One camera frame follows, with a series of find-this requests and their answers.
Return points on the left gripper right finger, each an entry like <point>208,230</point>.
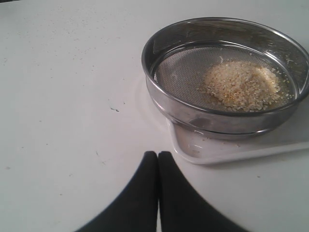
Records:
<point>182,209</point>

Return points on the pile of yellow grains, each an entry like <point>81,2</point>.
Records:
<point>245,86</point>

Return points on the white rectangular plastic tray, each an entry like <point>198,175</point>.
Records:
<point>291,137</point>

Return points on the round stainless steel sieve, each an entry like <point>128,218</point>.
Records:
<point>176,57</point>

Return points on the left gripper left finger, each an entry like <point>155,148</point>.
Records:
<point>135,208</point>

